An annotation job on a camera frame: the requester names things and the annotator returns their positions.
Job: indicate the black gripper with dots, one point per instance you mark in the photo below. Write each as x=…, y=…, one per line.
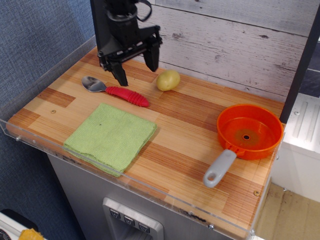
x=133, y=41

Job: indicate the yellow potato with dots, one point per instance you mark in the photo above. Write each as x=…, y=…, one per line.
x=168, y=80

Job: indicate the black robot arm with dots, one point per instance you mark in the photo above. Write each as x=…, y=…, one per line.
x=118, y=10

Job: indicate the green cloth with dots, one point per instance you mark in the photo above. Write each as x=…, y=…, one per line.
x=110, y=139

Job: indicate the grey cabinet with dispenser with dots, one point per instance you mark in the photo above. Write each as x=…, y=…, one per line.
x=87, y=193

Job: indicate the clear acrylic table guard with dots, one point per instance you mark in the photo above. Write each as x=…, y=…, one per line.
x=169, y=169

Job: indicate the white side cabinet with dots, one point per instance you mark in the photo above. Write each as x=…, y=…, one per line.
x=297, y=167

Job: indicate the yellow black object bottom left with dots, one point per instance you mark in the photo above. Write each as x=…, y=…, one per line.
x=14, y=226

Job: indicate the red handled metal spoon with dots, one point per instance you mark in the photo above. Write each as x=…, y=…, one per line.
x=94, y=85

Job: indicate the orange pot grey handle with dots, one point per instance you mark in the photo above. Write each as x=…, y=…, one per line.
x=245, y=131

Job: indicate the dark right vertical post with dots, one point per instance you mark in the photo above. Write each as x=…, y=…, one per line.
x=304, y=62

